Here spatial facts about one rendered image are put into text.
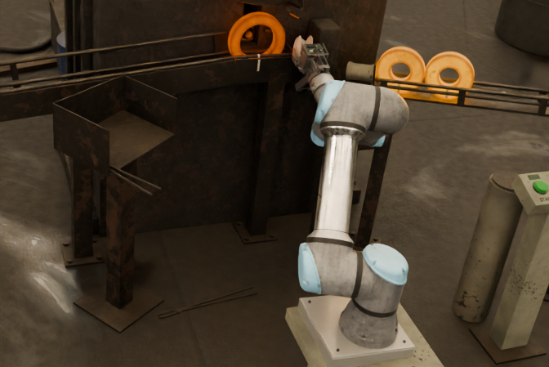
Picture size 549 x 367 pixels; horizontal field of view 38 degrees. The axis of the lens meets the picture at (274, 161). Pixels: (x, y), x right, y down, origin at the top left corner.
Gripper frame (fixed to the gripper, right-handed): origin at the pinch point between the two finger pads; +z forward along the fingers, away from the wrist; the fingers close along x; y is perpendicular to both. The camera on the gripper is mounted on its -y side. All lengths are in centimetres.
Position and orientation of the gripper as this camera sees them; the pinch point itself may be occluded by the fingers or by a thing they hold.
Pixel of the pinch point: (298, 42)
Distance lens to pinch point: 259.2
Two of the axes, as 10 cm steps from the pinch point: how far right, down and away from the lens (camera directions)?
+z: -2.9, -7.5, 5.9
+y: 2.1, -6.5, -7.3
